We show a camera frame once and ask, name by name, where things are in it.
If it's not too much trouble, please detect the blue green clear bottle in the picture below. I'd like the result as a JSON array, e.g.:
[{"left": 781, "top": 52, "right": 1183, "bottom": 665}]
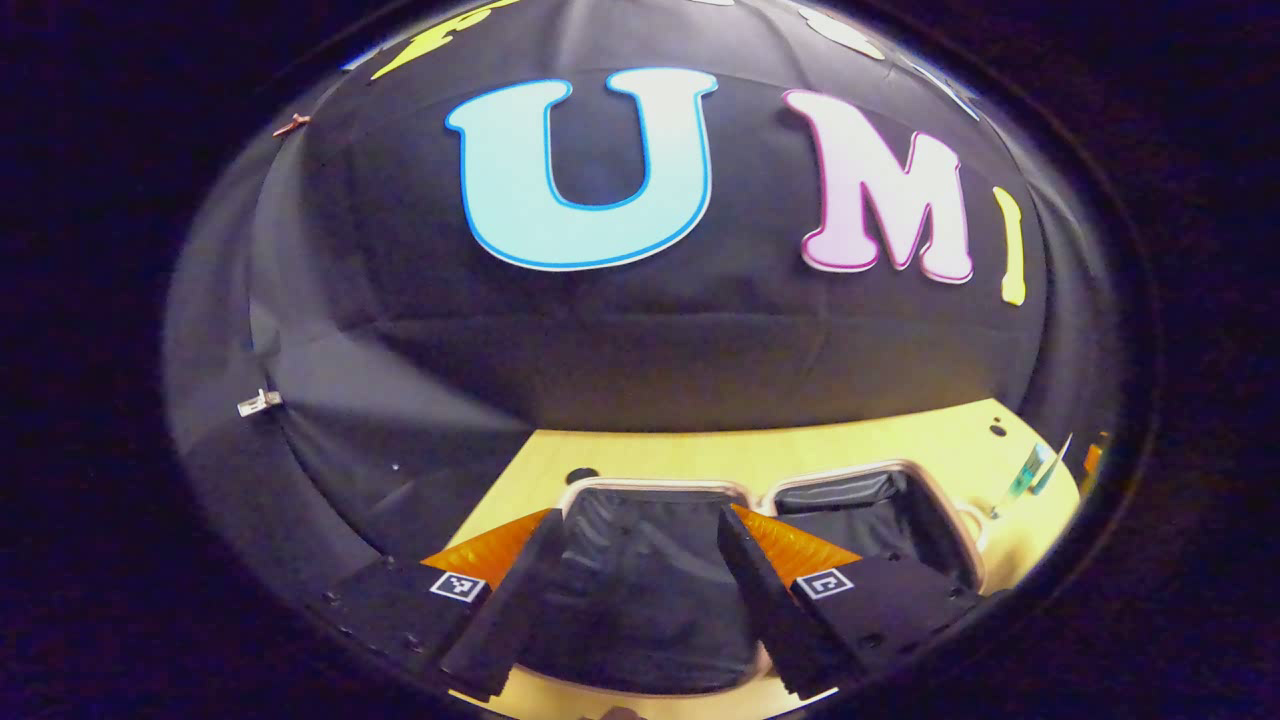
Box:
[{"left": 1003, "top": 440, "right": 1056, "bottom": 504}]

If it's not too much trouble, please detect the black backdrop cloth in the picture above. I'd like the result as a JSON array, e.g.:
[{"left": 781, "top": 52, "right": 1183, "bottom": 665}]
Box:
[{"left": 165, "top": 0, "right": 1121, "bottom": 611}]

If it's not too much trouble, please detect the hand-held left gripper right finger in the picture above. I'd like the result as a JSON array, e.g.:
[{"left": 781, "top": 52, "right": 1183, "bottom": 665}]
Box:
[{"left": 716, "top": 503, "right": 986, "bottom": 701}]

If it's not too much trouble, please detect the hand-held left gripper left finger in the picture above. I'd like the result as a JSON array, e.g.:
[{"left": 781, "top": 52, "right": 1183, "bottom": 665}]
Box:
[{"left": 320, "top": 507, "right": 568, "bottom": 703}]

